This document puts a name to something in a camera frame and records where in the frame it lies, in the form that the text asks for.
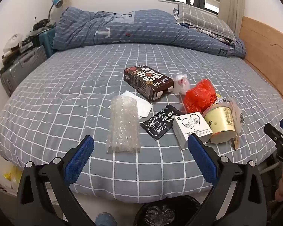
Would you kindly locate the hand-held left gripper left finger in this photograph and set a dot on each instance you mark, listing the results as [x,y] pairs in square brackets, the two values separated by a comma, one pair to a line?
[80,160]

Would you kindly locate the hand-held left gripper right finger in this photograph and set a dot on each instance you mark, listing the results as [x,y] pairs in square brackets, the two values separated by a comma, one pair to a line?
[202,157]

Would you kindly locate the white earphone box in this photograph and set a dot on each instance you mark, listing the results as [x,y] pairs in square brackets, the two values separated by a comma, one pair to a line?
[193,122]

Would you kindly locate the yellow paper cup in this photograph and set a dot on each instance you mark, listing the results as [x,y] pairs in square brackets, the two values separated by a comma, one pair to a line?
[222,122]

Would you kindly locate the clear bubble wrap sheet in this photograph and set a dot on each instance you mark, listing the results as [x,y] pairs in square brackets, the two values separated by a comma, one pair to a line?
[122,127]

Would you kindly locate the red plastic bag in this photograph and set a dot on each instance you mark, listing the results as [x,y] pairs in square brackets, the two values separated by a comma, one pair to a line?
[199,96]

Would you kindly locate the black lined trash bin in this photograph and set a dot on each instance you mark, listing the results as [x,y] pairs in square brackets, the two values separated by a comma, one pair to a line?
[160,213]

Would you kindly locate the small clear plastic bag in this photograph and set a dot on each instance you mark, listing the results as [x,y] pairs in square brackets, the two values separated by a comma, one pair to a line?
[180,82]

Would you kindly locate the brown cookie box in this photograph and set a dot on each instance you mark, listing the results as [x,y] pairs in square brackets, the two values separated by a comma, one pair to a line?
[143,80]

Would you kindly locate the clear printed plastic wrapper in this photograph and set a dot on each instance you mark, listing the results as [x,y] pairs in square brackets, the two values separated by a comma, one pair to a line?
[238,117]

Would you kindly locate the black printed sachet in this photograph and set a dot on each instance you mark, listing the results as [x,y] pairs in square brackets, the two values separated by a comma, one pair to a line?
[158,124]

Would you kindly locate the blue grey object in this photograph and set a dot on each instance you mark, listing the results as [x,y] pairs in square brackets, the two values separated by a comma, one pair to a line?
[105,220]

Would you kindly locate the grey checked bed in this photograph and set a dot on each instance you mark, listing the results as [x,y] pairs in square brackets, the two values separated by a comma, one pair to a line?
[73,94]

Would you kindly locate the yellow plastic bag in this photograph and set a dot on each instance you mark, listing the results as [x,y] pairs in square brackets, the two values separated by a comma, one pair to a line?
[13,176]

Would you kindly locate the white paper sheet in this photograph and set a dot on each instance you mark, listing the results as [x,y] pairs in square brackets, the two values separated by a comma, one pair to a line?
[145,107]

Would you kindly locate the wooden headboard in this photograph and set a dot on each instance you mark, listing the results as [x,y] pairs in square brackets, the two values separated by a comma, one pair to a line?
[268,51]

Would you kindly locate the grey suitcase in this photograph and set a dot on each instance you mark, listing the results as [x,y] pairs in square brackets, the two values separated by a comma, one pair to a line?
[23,68]

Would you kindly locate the printed white cloth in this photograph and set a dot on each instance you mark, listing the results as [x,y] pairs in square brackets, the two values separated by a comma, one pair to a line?
[217,35]

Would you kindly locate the teal suitcase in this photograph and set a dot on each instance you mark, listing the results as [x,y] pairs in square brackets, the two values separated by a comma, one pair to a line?
[47,40]

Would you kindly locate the pile of small boxes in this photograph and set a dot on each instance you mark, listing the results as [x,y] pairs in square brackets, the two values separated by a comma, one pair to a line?
[26,46]

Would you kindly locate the grey checked pillow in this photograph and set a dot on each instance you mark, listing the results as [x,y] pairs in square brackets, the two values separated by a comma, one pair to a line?
[202,18]

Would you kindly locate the white plush toy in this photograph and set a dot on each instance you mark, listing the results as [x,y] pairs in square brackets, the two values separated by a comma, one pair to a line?
[13,41]

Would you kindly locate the blue striped quilt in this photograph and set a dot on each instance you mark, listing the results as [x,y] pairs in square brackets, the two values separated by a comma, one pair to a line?
[132,28]

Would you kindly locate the blue desk lamp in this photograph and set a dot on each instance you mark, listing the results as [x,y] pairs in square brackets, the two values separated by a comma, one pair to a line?
[56,2]

